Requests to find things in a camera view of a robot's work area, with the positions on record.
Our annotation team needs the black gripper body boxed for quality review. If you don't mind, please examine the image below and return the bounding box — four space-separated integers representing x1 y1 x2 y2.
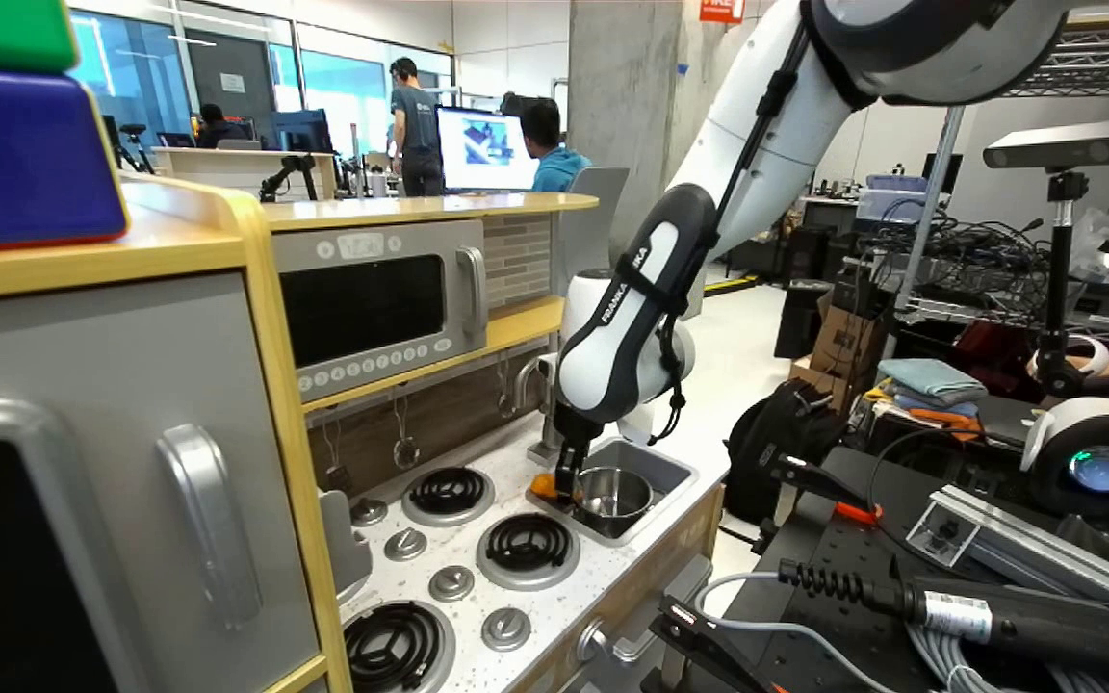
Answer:
547 412 601 476

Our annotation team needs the orange toy bell pepper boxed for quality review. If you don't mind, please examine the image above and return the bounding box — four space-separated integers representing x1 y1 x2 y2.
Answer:
525 471 568 508

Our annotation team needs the small steel pot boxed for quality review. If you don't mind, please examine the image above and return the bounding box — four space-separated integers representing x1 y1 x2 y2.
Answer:
569 462 659 531

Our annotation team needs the grey toy sink basin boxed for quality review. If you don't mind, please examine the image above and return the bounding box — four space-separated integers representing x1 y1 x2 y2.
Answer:
539 437 697 542

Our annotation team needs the black coil stove burner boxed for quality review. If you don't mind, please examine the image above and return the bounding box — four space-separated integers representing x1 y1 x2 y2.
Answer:
397 462 497 531
475 508 587 594
340 594 458 693

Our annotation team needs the grey toy faucet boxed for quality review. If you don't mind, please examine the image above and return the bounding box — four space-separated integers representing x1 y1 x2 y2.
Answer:
510 349 569 456

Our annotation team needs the toy kitchen play set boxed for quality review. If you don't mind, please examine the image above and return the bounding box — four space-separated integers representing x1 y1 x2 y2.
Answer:
0 168 731 693

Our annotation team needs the grey stove knob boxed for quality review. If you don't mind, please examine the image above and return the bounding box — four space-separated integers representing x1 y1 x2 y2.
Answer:
346 491 393 531
380 523 432 567
476 603 537 655
424 563 483 609

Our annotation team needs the black backpack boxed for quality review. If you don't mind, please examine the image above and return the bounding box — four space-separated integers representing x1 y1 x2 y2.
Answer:
720 382 849 531

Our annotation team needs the grey toy microwave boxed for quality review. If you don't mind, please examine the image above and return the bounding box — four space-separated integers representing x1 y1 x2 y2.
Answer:
275 219 494 405

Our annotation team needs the black perforated breadboard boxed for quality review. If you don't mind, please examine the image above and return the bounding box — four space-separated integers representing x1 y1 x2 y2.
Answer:
655 437 1109 693

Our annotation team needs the person in blue shirt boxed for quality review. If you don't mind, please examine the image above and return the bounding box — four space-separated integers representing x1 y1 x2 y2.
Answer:
497 87 593 195

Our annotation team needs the brown cardboard box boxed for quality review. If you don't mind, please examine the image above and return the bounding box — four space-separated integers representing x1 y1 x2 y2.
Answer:
805 299 894 387

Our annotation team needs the computer monitor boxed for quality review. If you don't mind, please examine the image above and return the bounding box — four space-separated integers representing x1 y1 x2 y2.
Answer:
437 105 544 195

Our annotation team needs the standing person dark shirt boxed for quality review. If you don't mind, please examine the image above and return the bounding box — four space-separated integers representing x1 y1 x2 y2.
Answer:
380 48 450 200

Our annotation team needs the blue folded cloth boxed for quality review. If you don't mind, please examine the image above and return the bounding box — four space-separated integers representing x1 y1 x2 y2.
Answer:
874 353 992 415

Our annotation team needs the black tripod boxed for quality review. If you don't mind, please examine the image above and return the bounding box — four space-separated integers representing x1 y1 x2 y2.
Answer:
257 151 344 207

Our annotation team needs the grey toy fridge door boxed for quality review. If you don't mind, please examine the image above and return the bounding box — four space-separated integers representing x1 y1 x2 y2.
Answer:
0 270 322 693

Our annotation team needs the white round lens device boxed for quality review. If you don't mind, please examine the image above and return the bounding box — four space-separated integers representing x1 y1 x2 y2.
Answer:
1018 391 1109 523

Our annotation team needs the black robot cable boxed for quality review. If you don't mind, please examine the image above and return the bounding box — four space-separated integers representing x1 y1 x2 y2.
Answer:
655 24 815 447

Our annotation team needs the grey coiled cable bundle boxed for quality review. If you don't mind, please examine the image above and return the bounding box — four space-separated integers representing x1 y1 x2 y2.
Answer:
899 621 1109 693

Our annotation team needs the aluminium extrusion rail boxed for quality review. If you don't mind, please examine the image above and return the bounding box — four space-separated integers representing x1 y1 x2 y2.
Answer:
904 482 1109 610

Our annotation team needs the black corrugated tool handle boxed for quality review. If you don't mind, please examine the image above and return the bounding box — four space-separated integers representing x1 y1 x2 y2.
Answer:
773 553 1109 685

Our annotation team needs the black camera stand pole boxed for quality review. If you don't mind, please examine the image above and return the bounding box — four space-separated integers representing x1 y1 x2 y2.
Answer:
1043 165 1090 395

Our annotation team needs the grey stereo camera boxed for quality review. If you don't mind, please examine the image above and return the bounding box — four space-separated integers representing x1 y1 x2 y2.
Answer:
977 111 1109 172

